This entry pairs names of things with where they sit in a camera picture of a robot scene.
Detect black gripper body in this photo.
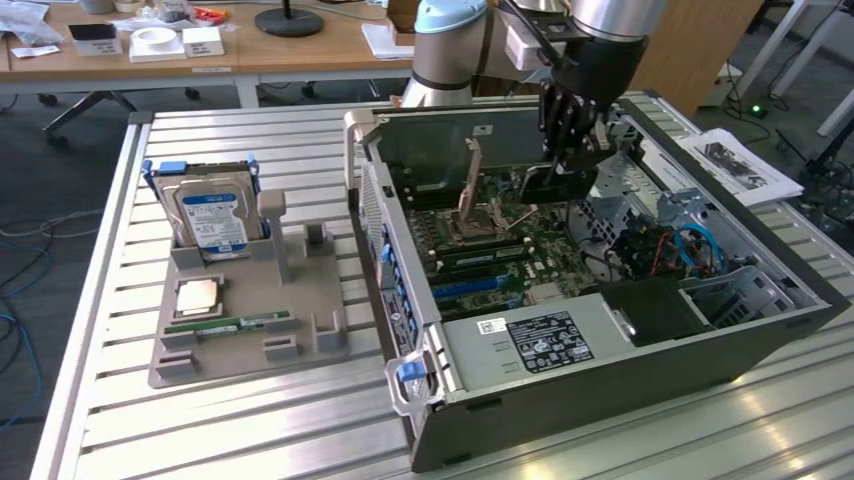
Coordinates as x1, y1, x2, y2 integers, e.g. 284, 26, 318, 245
549, 34, 649, 114

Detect black Nvidia graphics card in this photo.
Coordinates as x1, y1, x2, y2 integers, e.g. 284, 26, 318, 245
455, 137, 600, 235

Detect metal disk bay cage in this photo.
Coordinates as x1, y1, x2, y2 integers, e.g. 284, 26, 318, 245
569, 117, 668, 241

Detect wooden cabinet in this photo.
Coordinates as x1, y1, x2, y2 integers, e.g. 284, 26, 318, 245
599, 0, 765, 115

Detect white power box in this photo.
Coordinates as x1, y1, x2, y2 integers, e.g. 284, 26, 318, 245
704, 62, 743, 109

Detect printed paper stack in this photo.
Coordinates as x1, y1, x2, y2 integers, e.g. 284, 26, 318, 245
673, 127, 807, 208

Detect CPU socket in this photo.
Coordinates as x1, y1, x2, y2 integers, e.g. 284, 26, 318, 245
444, 204, 500, 242

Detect green motherboard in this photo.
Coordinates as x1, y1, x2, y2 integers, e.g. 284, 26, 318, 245
397, 167, 601, 321

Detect white paper stack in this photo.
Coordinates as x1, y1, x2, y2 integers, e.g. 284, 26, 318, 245
360, 22, 417, 62

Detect brown cardboard box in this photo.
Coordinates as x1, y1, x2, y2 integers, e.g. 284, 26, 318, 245
387, 0, 419, 35

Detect blue expansion slot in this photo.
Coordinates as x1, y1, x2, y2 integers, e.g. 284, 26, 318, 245
429, 273, 508, 302

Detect black fan shroud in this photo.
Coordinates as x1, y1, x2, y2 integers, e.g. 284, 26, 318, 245
595, 277, 709, 349

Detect black tripod stand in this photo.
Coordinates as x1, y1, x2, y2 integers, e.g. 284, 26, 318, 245
776, 112, 854, 221

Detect metal disk bay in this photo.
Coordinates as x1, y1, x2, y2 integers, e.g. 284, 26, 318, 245
677, 264, 799, 329

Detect wooden desk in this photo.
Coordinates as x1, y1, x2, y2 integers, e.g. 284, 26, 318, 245
0, 0, 605, 96

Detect black lamp base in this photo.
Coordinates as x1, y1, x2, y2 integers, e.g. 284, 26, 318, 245
253, 0, 325, 38

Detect grey power supply unit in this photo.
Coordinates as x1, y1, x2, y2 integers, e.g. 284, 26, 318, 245
439, 292, 645, 394

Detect open black PC case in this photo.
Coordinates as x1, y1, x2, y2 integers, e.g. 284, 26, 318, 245
341, 97, 854, 474

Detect hard disk with blue label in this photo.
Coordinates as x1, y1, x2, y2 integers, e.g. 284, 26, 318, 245
142, 158, 269, 262

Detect grey parts rack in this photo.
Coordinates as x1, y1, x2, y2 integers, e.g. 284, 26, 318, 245
146, 188, 353, 390

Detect plain white box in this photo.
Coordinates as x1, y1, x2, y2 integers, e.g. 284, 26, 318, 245
181, 25, 224, 59

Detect flat white box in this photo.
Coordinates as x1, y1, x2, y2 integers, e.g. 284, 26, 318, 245
126, 37, 188, 64

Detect white tape roll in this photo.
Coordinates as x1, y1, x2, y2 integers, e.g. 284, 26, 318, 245
130, 27, 178, 51

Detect silver CPU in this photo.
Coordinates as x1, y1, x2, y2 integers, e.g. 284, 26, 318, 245
173, 276, 226, 318

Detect black chair base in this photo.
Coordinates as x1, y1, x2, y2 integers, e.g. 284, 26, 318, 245
40, 89, 202, 147

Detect white box with black top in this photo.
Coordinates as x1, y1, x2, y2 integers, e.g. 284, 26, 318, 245
66, 22, 124, 58

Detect clear plastic bag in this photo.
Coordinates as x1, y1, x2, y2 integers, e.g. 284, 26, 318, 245
0, 0, 66, 45

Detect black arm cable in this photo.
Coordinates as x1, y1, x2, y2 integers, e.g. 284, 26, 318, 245
499, 0, 568, 69

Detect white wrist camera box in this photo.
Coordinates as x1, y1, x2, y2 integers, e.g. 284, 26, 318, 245
503, 23, 569, 72

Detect black cable bundle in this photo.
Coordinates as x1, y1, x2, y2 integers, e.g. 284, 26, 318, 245
579, 227, 661, 281

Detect blue wire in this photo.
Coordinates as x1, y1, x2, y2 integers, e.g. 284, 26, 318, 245
671, 224, 727, 277

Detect white desk frame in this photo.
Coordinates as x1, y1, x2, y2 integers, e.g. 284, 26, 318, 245
732, 0, 854, 101

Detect white floor cable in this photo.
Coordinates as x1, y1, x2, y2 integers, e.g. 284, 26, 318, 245
0, 209, 101, 240

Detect blue floor cable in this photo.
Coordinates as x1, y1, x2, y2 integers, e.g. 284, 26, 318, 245
0, 239, 54, 429

